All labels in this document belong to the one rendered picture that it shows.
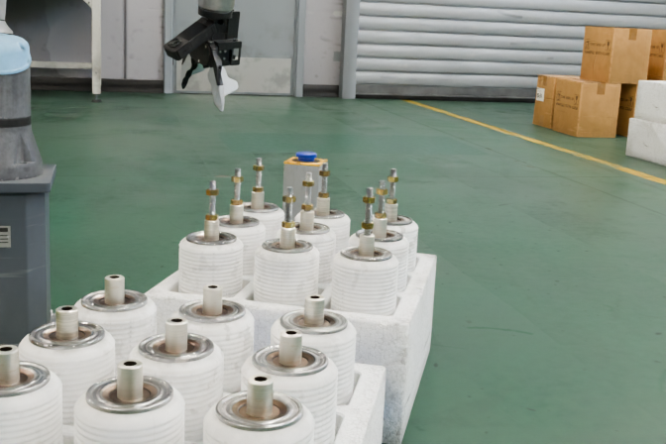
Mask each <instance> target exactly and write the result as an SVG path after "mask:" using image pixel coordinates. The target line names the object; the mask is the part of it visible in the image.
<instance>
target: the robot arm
mask: <svg viewBox="0 0 666 444"><path fill-rule="evenodd" d="M198 5H199V6H198V15H200V16H202V17H201V18H200V19H199V20H197V21H196V22H194V23H193V24H192V25H190V26H189V27H188V28H186V29H185V30H184V31H182V32H181V33H180V34H178V35H177V36H176V37H174V38H173V39H171V40H170V41H169V42H167V43H166V44H165V45H164V49H165V51H166V54H167V55H168V56H170V57H171V58H173V59H175V60H181V59H182V63H181V64H182V67H181V73H180V85H181V88H182V89H184V88H185V86H186V84H187V83H188V80H189V78H190V77H191V76H192V75H193V74H195V73H198V72H201V71H203V70H205V69H206V68H208V67H209V66H210V69H209V71H208V74H207V76H208V80H209V82H210V83H211V87H212V94H213V97H214V104H215V105H216V107H217V108H218V109H219V111H220V112H221V111H223V110H224V96H226V95H228V94H230V93H232V92H234V91H236V90H237V89H238V83H237V81H236V80H233V79H231V78H229V77H228V76H227V73H226V70H225V68H224V67H223V66H226V65H239V64H240V57H241V47H242V41H240V40H238V30H239V21H240V11H235V10H234V6H235V0H198ZM5 14H6V0H0V181H6V180H19V179H26V178H32V177H36V176H39V175H41V174H43V160H42V157H41V154H40V151H39V149H38V146H37V143H36V140H35V137H34V134H33V132H32V124H31V70H30V65H31V62H32V58H31V55H30V48H29V44H28V43H27V42H26V41H25V40H24V39H22V38H20V37H17V36H13V32H12V30H11V29H10V28H9V27H8V26H7V25H6V22H5ZM204 17H205V18H204ZM234 49H239V55H238V59H235V57H236V56H235V55H233V52H234Z"/></svg>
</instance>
